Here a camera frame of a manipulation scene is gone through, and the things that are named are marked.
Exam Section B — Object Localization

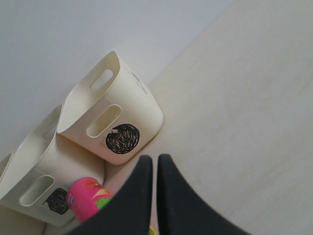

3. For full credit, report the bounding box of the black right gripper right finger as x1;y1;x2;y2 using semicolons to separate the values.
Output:
156;154;248;235

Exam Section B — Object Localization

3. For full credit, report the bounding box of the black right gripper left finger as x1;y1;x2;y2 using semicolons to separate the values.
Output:
69;155;153;235

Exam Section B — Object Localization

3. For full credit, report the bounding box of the pink chips can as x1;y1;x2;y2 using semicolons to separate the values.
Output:
67;177;113;223

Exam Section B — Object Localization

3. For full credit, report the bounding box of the cream bin square mark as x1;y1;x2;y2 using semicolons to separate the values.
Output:
0;105;105;226

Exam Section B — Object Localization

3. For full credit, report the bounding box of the cream bin circle mark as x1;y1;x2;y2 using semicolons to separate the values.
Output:
57;51;163;165

